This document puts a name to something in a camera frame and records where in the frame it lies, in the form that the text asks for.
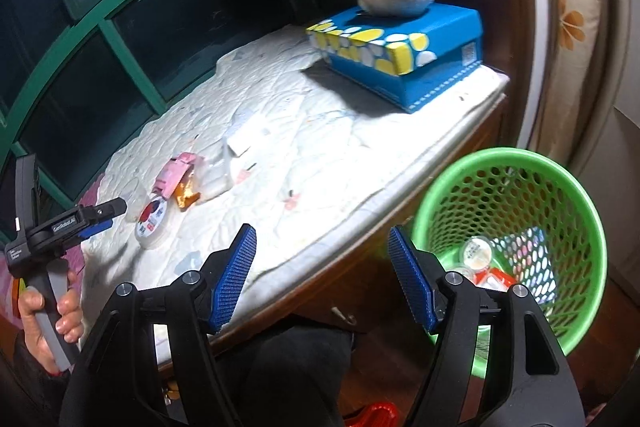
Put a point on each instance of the green plastic mesh basket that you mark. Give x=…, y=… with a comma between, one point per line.
x=500, y=158

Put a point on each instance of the person's left forearm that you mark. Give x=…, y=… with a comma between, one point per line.
x=35, y=389

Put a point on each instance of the pink paper packet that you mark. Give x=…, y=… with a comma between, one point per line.
x=172, y=174

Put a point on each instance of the red plastic object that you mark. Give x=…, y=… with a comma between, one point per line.
x=375, y=414

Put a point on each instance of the jelly cup peach lid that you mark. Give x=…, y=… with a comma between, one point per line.
x=477, y=253

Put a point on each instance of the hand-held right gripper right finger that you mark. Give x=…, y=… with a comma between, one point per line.
x=412, y=277

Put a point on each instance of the clear bag with crumpled paper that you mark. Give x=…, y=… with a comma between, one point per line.
x=245, y=137

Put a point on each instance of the clear plastic cup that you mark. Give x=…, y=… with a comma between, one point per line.
x=132, y=194

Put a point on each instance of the orange snack packet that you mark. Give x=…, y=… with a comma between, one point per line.
x=492, y=281

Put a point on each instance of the person's dark trouser leg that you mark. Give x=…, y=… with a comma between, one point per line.
x=290, y=382

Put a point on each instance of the orange peel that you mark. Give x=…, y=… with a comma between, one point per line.
x=187, y=197

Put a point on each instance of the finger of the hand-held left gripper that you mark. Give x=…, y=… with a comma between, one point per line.
x=95, y=228
x=105, y=208

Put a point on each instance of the person's left hand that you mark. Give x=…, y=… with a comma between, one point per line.
x=70, y=317

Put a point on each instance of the white quilted mat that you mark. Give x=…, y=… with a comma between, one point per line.
x=325, y=157

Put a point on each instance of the blue spotted tissue box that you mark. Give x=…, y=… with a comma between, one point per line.
x=430, y=67

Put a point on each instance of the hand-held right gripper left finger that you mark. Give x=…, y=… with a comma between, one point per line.
x=232, y=277

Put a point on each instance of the beige flowered cloth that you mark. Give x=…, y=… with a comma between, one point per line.
x=570, y=32

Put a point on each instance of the small jelly cup printed lid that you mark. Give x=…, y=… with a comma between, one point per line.
x=152, y=222

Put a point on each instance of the green window frame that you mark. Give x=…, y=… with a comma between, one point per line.
x=132, y=64

